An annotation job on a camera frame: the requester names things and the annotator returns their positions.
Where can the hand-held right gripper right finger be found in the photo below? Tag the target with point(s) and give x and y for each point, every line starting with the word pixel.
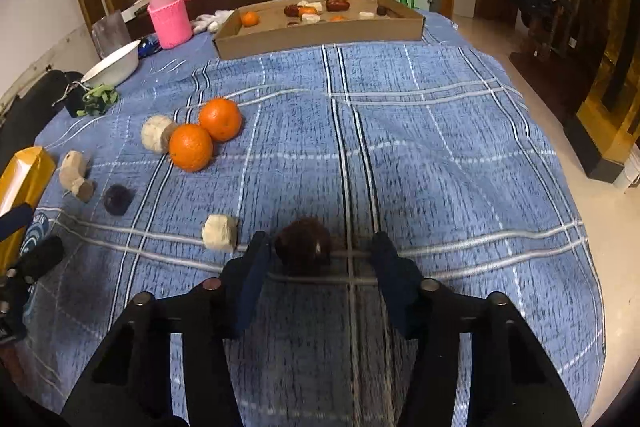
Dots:
pixel 392 289

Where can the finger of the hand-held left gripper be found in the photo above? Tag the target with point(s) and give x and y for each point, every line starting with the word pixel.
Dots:
pixel 15 220
pixel 40 257

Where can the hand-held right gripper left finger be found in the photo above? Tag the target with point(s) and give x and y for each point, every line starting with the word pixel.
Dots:
pixel 250 289

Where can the yellow cardboard box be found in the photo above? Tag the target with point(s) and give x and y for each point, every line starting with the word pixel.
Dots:
pixel 22 179

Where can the dark brown mangosteen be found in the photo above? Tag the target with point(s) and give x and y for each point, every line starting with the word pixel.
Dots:
pixel 302 247

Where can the beige lumpy peeled chunk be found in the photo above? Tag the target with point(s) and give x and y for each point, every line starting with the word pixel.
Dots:
pixel 75 174

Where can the dark purple plum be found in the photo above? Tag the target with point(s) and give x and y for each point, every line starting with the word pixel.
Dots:
pixel 118 199

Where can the orange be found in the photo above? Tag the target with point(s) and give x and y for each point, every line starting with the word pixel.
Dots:
pixel 221 119
pixel 190 148

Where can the beige round peeled chunk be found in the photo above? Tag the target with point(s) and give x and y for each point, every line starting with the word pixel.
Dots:
pixel 156 134

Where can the black chair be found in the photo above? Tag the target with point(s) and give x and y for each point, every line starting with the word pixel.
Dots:
pixel 30 107

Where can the blue plaid tablecloth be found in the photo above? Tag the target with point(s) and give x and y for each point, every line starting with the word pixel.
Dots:
pixel 425 147

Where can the green leafy vegetable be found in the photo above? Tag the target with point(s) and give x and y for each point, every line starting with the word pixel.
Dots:
pixel 101 99

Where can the white enamel bowl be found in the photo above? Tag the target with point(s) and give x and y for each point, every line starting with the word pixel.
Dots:
pixel 112 63

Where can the clear glass pitcher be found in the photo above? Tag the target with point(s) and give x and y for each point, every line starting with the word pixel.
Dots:
pixel 110 34

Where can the dark blue object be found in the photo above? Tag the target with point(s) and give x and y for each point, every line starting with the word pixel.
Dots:
pixel 149 47

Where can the jar in pink knit sleeve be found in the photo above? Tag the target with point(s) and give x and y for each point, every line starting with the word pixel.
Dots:
pixel 170 17

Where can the brown cardboard tray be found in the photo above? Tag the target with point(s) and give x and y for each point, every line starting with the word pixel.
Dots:
pixel 320 39

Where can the white plastic bucket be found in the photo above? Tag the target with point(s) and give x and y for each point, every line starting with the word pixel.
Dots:
pixel 632 172

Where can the white cloth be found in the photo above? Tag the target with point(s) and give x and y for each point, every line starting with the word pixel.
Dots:
pixel 212 22

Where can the small tangerine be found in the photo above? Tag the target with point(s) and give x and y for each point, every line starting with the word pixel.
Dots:
pixel 308 11
pixel 339 19
pixel 250 19

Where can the dark round plum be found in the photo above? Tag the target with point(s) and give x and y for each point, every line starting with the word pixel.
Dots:
pixel 382 11

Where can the large dark red date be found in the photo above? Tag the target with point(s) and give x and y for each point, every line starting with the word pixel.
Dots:
pixel 336 4

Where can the dark wooden chair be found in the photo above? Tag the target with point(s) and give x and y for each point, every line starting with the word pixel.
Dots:
pixel 555 37

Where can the golden wooden cabinet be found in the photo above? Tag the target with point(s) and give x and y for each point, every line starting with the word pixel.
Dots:
pixel 610 82

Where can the dark jacket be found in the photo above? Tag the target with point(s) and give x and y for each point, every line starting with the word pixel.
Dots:
pixel 540 2

